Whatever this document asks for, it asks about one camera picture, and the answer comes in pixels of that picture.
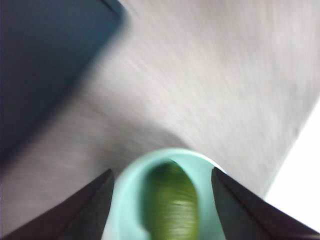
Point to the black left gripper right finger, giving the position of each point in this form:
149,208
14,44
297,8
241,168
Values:
247,215

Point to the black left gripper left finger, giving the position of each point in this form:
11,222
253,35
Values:
82,212

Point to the teal ceramic bowl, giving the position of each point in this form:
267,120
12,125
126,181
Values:
127,200

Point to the green avocado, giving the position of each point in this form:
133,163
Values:
172,207

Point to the black rectangular tray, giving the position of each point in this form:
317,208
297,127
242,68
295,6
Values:
42,65

